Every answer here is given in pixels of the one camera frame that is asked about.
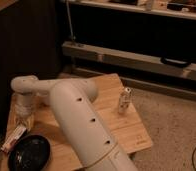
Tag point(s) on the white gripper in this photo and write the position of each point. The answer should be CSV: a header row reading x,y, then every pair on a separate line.
x,y
24,110

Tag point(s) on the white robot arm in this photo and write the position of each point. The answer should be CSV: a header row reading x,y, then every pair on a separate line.
x,y
71,103

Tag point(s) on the black round bowl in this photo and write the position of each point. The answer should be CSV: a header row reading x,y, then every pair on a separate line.
x,y
29,154

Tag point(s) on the long grey case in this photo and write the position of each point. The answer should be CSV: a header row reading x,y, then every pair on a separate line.
x,y
127,59

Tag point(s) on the metal pole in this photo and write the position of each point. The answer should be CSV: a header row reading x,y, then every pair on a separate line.
x,y
72,37

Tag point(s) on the white shelf with clutter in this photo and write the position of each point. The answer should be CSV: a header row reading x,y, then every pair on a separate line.
x,y
147,9

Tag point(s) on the black case handle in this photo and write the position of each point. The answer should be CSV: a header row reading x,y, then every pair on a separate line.
x,y
175,63

